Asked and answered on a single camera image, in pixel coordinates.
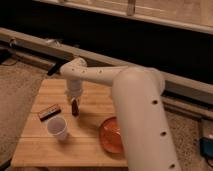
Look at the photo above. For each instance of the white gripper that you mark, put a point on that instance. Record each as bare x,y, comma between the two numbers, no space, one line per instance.
74,90

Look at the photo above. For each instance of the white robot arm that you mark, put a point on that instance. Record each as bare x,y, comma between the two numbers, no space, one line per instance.
136,94

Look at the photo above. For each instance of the red brown rectangular box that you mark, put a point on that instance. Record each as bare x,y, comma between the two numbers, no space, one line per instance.
49,112

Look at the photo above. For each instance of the wooden cutting board table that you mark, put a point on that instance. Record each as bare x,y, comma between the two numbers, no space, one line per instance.
38,148

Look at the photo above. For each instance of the orange plate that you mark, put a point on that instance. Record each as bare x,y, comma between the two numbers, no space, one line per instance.
109,136

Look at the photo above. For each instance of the blue object on floor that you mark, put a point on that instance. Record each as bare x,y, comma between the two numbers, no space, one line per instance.
206,147

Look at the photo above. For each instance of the grey metal rail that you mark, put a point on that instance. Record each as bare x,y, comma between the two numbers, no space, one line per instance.
185,94

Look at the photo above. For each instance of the wooden window frame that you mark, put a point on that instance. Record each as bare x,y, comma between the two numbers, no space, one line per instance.
195,15

